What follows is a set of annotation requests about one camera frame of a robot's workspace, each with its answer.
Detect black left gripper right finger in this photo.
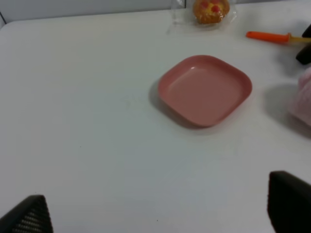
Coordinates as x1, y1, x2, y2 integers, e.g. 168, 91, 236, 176
267, 171, 311, 233

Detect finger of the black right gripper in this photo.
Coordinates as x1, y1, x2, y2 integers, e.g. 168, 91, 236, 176
296, 25, 311, 65

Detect pink square plate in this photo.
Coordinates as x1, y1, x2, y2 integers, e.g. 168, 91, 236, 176
157, 55, 253, 128

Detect wrapped fruit pastry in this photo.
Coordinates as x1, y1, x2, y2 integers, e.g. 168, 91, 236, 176
167, 0, 238, 34

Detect orange handled yellow spatula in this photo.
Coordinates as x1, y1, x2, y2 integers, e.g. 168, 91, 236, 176
246, 31, 311, 44

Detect rolled pink towel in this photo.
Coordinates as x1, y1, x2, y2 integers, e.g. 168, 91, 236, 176
289, 68, 311, 126

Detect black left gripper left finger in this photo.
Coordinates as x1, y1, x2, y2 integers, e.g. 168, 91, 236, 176
0, 195, 53, 233

